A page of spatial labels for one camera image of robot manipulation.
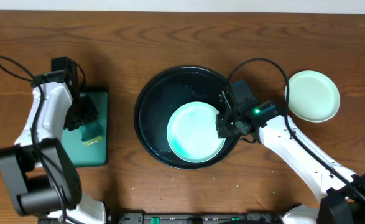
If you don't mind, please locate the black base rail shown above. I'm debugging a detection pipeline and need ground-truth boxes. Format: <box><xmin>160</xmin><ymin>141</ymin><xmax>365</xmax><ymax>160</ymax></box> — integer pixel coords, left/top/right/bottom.
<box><xmin>112</xmin><ymin>213</ymin><xmax>283</xmax><ymax>224</ymax></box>

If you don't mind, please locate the black round tray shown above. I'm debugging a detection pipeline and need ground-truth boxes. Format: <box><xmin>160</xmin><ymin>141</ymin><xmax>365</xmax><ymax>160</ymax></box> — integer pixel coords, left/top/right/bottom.
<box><xmin>134</xmin><ymin>65</ymin><xmax>238</xmax><ymax>170</ymax></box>

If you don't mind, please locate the black rectangular water tray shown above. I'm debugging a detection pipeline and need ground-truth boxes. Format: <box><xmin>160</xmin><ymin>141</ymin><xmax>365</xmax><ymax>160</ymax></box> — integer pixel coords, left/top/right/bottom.
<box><xmin>62</xmin><ymin>88</ymin><xmax>109</xmax><ymax>167</ymax></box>

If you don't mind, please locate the green yellow sponge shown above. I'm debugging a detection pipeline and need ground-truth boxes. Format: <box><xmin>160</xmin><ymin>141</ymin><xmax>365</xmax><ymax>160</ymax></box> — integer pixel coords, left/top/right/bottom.
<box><xmin>79</xmin><ymin>121</ymin><xmax>103</xmax><ymax>146</ymax></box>

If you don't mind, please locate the mint green plate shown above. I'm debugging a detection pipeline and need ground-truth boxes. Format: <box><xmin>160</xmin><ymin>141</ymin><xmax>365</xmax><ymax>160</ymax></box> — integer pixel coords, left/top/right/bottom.
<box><xmin>284</xmin><ymin>70</ymin><xmax>341</xmax><ymax>123</ymax></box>
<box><xmin>166</xmin><ymin>101</ymin><xmax>226</xmax><ymax>163</ymax></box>

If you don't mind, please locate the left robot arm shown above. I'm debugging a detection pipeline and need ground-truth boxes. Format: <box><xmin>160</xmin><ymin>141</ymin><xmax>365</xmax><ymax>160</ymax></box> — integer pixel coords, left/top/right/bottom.
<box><xmin>0</xmin><ymin>68</ymin><xmax>108</xmax><ymax>223</ymax></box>

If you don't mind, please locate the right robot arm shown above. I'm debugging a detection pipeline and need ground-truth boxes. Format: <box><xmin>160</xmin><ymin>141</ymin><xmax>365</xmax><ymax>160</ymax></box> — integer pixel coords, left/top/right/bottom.
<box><xmin>216</xmin><ymin>100</ymin><xmax>365</xmax><ymax>223</ymax></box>

